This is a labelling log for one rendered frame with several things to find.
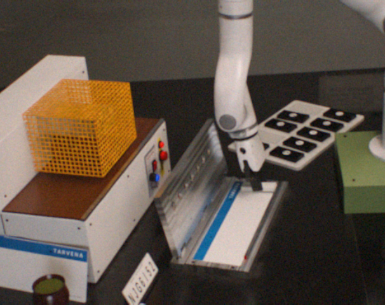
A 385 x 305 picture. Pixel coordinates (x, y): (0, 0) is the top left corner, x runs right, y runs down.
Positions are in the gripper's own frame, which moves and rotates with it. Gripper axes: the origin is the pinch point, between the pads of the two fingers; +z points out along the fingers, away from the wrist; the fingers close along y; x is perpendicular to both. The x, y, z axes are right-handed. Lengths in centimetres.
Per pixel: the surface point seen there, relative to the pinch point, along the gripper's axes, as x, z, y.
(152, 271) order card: 16.2, -1.1, -43.6
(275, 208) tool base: -6.5, 4.0, -9.4
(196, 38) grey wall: 89, 14, 189
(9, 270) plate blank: 50, -10, -52
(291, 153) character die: -3.8, 3.7, 22.6
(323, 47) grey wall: 30, 36, 205
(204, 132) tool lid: 10.3, -18.7, -3.2
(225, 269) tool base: -0.8, 3.1, -38.5
